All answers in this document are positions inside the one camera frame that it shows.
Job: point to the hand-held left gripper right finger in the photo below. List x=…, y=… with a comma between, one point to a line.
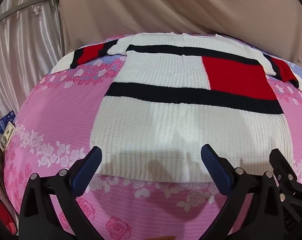
x=216, y=167

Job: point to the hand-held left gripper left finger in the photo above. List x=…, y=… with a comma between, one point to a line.
x=87, y=166

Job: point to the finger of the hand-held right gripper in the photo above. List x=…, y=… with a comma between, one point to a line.
x=292, y=180

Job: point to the white red black knit sweater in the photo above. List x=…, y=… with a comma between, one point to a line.
x=171, y=120

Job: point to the pink floral bed sheet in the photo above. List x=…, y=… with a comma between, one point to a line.
x=58, y=120

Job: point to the paper banknote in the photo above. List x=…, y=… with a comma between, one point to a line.
x=8, y=135

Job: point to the blue packet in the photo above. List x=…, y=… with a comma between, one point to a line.
x=3, y=122

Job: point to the red cloth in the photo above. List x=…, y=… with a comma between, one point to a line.
x=6, y=216

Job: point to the silver satin curtain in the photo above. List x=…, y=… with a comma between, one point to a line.
x=23, y=52

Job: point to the beige curtain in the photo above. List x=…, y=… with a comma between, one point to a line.
x=181, y=7

